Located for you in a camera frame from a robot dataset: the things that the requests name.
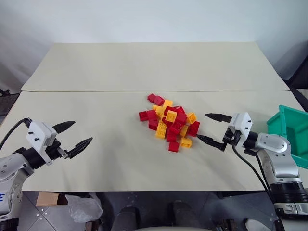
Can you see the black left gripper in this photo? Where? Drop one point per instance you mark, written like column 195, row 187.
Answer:
column 55, row 151

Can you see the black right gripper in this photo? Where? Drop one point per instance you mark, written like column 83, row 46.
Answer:
column 231, row 137

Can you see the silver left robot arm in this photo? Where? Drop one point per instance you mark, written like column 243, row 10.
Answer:
column 10, row 168

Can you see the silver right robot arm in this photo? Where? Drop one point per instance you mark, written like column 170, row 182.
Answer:
column 276, row 149

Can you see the brown cardboard box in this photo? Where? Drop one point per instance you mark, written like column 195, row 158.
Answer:
column 47, row 199

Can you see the red toy building block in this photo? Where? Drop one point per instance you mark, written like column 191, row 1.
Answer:
column 173, row 147
column 171, row 137
column 152, row 114
column 179, row 109
column 194, row 129
column 151, row 97
column 182, row 118
column 159, row 100
column 153, row 124
column 143, row 115
column 175, row 127

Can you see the yellow toy building block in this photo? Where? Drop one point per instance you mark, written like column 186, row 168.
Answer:
column 158, row 109
column 168, row 103
column 191, row 118
column 186, row 142
column 184, row 130
column 171, row 116
column 160, row 131

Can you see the beige table cloth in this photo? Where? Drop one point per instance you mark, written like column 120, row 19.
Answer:
column 115, row 163

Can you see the clear plastic bag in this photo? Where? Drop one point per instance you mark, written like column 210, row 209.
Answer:
column 84, row 208

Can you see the black equipment stand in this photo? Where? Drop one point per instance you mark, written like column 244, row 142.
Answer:
column 6, row 101

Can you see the green plastic bin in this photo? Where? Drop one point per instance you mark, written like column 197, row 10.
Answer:
column 292, row 134

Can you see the dark rounded shape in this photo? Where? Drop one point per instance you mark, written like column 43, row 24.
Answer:
column 128, row 216

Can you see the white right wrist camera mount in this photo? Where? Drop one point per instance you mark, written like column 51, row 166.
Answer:
column 241, row 126

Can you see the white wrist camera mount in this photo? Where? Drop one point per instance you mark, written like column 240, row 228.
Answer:
column 241, row 126
column 39, row 136

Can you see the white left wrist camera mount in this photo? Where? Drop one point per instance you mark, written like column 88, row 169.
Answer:
column 39, row 136

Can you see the black metal frame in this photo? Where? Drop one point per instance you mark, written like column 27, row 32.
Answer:
column 297, row 67

